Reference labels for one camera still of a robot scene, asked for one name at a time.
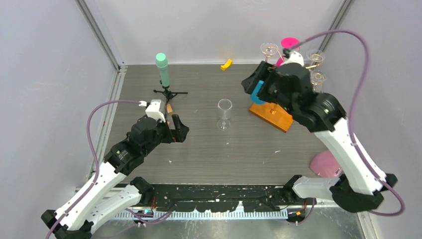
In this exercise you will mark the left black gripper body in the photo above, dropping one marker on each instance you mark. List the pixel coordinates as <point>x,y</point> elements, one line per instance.
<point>163,134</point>

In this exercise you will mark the clear back-left wine glass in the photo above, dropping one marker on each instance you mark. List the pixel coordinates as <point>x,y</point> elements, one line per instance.
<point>269,50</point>

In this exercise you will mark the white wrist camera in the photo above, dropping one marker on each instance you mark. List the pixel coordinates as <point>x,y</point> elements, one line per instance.
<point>292,56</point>
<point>155,109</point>

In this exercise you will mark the small wooden blocks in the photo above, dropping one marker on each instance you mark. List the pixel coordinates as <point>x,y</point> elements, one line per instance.
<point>169,114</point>

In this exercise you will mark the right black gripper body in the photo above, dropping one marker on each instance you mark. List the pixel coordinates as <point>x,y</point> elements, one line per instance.
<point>269,93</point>

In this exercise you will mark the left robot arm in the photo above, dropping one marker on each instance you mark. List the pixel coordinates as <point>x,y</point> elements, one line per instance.
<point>87,210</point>

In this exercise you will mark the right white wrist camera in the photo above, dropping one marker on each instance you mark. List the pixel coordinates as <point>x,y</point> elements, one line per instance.
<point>292,56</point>

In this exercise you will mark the black front rail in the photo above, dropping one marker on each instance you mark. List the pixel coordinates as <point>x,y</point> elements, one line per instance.
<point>217,198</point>

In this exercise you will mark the pink wine glass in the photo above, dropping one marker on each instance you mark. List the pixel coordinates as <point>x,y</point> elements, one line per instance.
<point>286,43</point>

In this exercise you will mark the mint green microphone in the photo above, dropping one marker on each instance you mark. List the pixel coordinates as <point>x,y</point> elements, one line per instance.
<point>162,65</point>

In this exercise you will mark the gold wire glass rack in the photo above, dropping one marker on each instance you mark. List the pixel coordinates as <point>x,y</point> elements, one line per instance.
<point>306,61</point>

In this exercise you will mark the yellow curved block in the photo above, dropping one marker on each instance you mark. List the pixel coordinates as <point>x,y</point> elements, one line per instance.
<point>226,65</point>

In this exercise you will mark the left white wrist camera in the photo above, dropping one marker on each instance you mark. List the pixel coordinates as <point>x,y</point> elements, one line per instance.
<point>155,109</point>

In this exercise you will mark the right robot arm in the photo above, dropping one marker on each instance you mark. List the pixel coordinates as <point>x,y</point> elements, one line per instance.
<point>356,189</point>

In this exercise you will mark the black tripod stand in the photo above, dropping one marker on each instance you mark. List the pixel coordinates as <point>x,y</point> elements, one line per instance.
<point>169,95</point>

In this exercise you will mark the clear plain wine glass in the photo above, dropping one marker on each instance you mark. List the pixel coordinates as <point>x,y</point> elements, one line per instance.
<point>224,108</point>

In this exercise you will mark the pink dustpan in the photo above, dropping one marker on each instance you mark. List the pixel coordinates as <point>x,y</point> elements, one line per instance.
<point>325,165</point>

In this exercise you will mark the clear back-right wine glass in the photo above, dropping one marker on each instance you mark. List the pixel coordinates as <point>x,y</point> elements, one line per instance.
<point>316,58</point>

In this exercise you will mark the orange wooden rack base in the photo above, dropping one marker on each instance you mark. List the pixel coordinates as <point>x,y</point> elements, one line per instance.
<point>273,114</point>

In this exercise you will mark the blue wine glass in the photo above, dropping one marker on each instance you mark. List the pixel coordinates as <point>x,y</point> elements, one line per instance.
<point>254,96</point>

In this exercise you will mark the clear patterned wine glass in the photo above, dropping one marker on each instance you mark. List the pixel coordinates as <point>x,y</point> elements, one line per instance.
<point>317,80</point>

